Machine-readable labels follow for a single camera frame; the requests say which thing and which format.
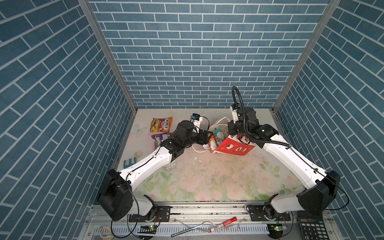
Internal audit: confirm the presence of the red white paper bag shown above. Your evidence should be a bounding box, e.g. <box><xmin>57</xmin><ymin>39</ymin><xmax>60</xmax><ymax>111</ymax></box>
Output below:
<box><xmin>192</xmin><ymin>117</ymin><xmax>255</xmax><ymax>156</ymax></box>

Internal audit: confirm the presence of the purple snack packet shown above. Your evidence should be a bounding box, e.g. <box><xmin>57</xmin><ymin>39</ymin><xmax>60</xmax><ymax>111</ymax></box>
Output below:
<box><xmin>151</xmin><ymin>133</ymin><xmax>171</xmax><ymax>149</ymax></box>

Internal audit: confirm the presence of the teal red snack packet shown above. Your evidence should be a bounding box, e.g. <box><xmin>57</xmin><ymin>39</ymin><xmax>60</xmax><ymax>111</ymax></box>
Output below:
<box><xmin>214</xmin><ymin>128</ymin><xmax>226</xmax><ymax>146</ymax></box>

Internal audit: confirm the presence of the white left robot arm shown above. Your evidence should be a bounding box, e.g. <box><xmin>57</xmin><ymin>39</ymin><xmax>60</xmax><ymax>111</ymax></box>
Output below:
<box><xmin>98</xmin><ymin>120</ymin><xmax>213</xmax><ymax>221</ymax></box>

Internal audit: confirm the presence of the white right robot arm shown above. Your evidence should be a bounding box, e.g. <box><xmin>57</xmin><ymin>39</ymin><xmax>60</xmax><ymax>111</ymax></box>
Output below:
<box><xmin>228</xmin><ymin>121</ymin><xmax>340</xmax><ymax>220</ymax></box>

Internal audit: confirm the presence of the red marker pen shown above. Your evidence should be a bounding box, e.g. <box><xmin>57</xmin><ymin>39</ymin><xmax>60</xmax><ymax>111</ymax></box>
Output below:
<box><xmin>209</xmin><ymin>217</ymin><xmax>238</xmax><ymax>233</ymax></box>

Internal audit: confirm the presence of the metal rod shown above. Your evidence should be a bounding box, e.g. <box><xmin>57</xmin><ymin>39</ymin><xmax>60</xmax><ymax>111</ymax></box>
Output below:
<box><xmin>171</xmin><ymin>221</ymin><xmax>215</xmax><ymax>238</ymax></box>

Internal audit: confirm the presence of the black calculator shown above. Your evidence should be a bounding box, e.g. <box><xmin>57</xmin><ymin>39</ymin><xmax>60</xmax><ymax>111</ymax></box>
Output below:
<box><xmin>298</xmin><ymin>211</ymin><xmax>330</xmax><ymax>240</ymax></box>

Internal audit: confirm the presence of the beige rubber band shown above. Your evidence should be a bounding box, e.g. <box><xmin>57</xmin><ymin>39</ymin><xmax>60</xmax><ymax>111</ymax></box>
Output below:
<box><xmin>98</xmin><ymin>226</ymin><xmax>114</xmax><ymax>240</ymax></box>

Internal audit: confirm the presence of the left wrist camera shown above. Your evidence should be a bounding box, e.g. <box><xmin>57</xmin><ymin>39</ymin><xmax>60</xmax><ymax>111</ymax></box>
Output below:
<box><xmin>191</xmin><ymin>114</ymin><xmax>203</xmax><ymax>127</ymax></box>

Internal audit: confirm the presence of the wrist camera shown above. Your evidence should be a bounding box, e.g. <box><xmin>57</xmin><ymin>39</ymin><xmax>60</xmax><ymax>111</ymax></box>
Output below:
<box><xmin>231</xmin><ymin>104</ymin><xmax>258</xmax><ymax>123</ymax></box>
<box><xmin>191</xmin><ymin>114</ymin><xmax>203</xmax><ymax>127</ymax></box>

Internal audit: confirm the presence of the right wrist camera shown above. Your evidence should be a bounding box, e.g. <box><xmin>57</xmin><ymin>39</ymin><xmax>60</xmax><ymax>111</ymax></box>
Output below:
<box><xmin>231</xmin><ymin>104</ymin><xmax>258</xmax><ymax>123</ymax></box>

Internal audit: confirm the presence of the aluminium front rail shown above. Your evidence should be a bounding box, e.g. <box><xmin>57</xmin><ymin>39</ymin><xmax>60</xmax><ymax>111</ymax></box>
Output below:
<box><xmin>80</xmin><ymin>202</ymin><xmax>336</xmax><ymax>240</ymax></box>

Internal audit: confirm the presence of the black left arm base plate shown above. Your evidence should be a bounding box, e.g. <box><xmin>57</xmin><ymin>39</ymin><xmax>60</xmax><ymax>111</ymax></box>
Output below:
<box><xmin>129</xmin><ymin>206</ymin><xmax>171</xmax><ymax>223</ymax></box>

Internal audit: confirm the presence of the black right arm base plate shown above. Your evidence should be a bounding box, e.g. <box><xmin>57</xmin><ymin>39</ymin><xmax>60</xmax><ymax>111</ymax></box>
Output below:
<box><xmin>245</xmin><ymin>205</ymin><xmax>292</xmax><ymax>222</ymax></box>

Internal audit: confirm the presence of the aluminium corner frame post right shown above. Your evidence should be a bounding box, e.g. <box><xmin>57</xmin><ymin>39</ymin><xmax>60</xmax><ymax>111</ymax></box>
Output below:
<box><xmin>271</xmin><ymin>0</ymin><xmax>341</xmax><ymax>113</ymax></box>

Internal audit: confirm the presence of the aluminium corner frame post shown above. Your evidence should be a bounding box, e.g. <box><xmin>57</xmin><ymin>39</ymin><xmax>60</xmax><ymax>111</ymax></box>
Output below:
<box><xmin>77</xmin><ymin>0</ymin><xmax>138</xmax><ymax>113</ymax></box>
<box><xmin>271</xmin><ymin>0</ymin><xmax>341</xmax><ymax>113</ymax></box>

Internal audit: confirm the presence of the aluminium corner frame post left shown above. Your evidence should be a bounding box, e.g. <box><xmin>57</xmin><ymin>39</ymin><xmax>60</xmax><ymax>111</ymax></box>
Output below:
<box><xmin>77</xmin><ymin>0</ymin><xmax>138</xmax><ymax>113</ymax></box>

